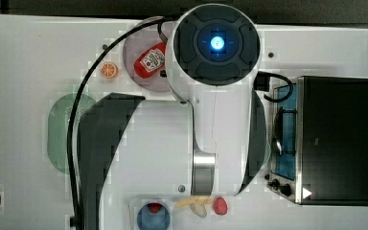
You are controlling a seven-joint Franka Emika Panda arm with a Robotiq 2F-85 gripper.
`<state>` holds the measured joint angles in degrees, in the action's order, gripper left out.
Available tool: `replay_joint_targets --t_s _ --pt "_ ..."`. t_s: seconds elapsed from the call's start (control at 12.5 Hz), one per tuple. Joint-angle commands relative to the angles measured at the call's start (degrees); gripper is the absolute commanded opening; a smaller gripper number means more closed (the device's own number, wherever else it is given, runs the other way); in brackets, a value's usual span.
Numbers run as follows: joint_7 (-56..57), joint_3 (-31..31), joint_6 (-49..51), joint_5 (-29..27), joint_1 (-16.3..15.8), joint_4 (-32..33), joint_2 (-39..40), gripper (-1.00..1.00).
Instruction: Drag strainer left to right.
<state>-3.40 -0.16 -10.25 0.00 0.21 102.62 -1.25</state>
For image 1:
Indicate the green plastic strainer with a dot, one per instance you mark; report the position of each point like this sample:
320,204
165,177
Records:
58,120

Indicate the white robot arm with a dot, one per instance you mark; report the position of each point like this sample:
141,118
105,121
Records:
138,156

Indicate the red ketchup bottle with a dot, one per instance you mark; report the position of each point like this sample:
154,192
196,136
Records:
151,61

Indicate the yellow banana toy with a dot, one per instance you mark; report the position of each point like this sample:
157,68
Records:
194,200

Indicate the grey round plate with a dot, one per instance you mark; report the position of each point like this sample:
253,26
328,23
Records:
137,44

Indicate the orange slice toy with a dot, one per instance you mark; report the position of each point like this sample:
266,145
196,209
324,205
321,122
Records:
109,70

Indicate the white garlic toy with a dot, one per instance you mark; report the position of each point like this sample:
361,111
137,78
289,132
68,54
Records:
199,210

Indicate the red strawberry toy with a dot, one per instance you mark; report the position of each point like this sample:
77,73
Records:
220,206

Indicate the red toy in cup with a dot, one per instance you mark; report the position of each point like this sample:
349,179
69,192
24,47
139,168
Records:
154,207

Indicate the blue plastic cup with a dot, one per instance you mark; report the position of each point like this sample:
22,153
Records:
148,221

